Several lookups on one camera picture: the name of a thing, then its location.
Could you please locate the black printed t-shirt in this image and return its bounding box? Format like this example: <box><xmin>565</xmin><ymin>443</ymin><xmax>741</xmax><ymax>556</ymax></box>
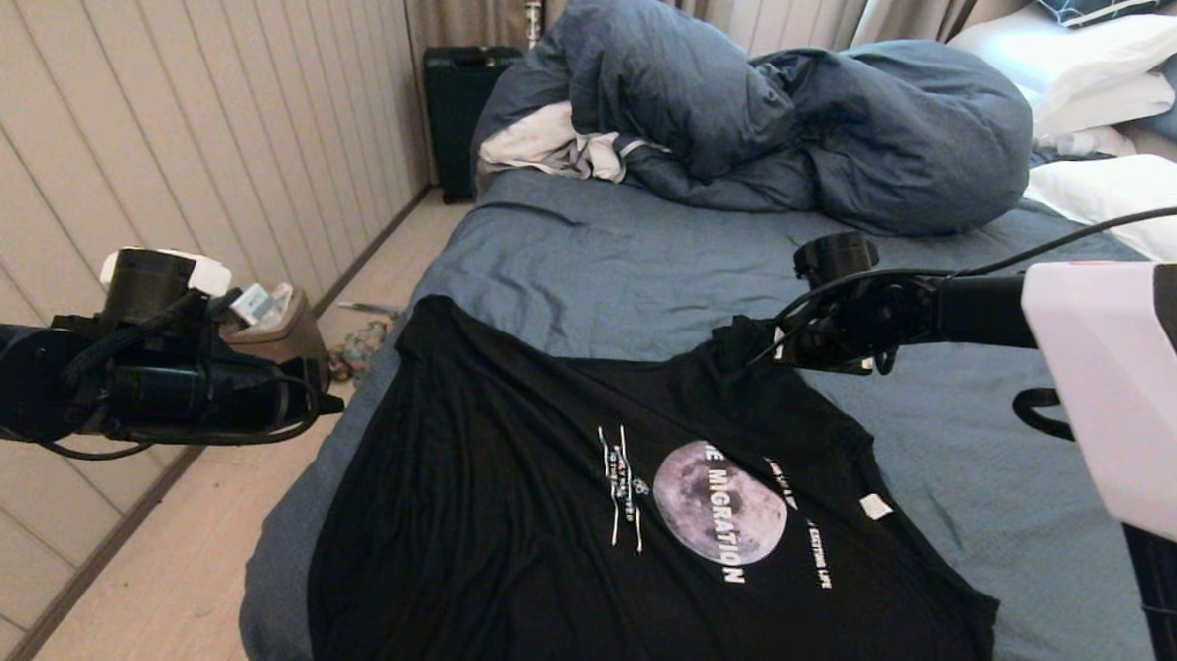
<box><xmin>304</xmin><ymin>289</ymin><xmax>1012</xmax><ymax>661</ymax></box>

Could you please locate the bronze trash bin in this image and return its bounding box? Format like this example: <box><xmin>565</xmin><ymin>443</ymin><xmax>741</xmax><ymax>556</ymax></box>
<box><xmin>216</xmin><ymin>283</ymin><xmax>336</xmax><ymax>395</ymax></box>

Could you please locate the teal patterned cloth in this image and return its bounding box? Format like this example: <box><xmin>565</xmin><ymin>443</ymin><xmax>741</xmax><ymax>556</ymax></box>
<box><xmin>327</xmin><ymin>316</ymin><xmax>394</xmax><ymax>386</ymax></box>

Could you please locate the clear plastic bin bag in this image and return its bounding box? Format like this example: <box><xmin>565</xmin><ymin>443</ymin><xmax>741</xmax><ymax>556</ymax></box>
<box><xmin>251</xmin><ymin>281</ymin><xmax>296</xmax><ymax>324</ymax></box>

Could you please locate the bed with blue sheet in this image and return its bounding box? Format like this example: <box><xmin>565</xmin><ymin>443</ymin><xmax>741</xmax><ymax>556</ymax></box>
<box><xmin>239</xmin><ymin>157</ymin><xmax>1177</xmax><ymax>661</ymax></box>

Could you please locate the crumpled dark blue duvet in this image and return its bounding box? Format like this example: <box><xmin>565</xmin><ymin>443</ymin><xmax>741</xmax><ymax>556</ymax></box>
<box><xmin>469</xmin><ymin>0</ymin><xmax>1041</xmax><ymax>241</ymax></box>

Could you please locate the black suitcase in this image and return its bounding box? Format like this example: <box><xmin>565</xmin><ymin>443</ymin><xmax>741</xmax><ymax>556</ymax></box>
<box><xmin>417</xmin><ymin>44</ymin><xmax>522</xmax><ymax>207</ymax></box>

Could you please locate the white sheer curtain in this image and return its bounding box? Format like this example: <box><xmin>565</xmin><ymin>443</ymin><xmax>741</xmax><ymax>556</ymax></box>
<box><xmin>724</xmin><ymin>0</ymin><xmax>874</xmax><ymax>64</ymax></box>

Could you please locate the small white pillow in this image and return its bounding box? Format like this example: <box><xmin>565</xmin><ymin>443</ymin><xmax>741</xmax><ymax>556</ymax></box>
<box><xmin>1035</xmin><ymin>123</ymin><xmax>1139</xmax><ymax>159</ymax></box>

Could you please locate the beige curtain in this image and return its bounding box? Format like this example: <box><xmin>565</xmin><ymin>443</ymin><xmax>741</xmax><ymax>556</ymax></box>
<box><xmin>848</xmin><ymin>0</ymin><xmax>1026</xmax><ymax>59</ymax></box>
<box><xmin>395</xmin><ymin>0</ymin><xmax>738</xmax><ymax>73</ymax></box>

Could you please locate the long white pillow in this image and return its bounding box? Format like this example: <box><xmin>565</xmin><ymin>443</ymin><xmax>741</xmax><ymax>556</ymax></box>
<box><xmin>1023</xmin><ymin>148</ymin><xmax>1177</xmax><ymax>273</ymax></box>

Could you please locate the flat white pillow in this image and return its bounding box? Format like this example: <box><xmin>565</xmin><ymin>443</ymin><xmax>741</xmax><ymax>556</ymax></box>
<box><xmin>1029</xmin><ymin>66</ymin><xmax>1177</xmax><ymax>144</ymax></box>

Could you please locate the large white pillow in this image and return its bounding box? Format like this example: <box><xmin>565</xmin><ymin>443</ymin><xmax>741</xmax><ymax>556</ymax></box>
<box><xmin>946</xmin><ymin>4</ymin><xmax>1177</xmax><ymax>117</ymax></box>

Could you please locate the dark patterned cushion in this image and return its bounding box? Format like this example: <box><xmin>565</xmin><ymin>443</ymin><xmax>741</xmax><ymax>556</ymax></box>
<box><xmin>1029</xmin><ymin>0</ymin><xmax>1177</xmax><ymax>32</ymax></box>

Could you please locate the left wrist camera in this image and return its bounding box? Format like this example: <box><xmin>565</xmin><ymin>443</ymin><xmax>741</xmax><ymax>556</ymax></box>
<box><xmin>213</xmin><ymin>282</ymin><xmax>280</xmax><ymax>330</ymax></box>

